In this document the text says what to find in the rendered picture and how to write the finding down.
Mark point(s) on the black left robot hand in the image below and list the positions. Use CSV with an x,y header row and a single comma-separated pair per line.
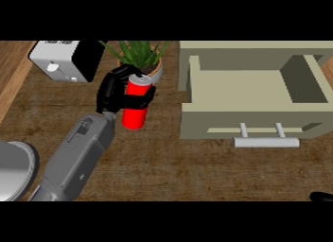
x,y
110,91

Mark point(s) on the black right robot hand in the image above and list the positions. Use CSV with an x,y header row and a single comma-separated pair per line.
x,y
327,197

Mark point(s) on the red can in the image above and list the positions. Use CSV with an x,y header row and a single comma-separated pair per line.
x,y
135,104

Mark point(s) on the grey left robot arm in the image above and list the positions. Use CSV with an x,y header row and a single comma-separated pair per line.
x,y
76,157

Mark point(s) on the beige open drawer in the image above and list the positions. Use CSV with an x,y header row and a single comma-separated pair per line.
x,y
257,100

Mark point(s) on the potted green plant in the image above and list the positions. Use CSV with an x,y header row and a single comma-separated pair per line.
x,y
141,56

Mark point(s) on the white and black toaster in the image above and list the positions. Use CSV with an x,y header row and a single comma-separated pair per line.
x,y
67,60

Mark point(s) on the beige cabinet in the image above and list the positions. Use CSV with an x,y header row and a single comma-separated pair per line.
x,y
248,52

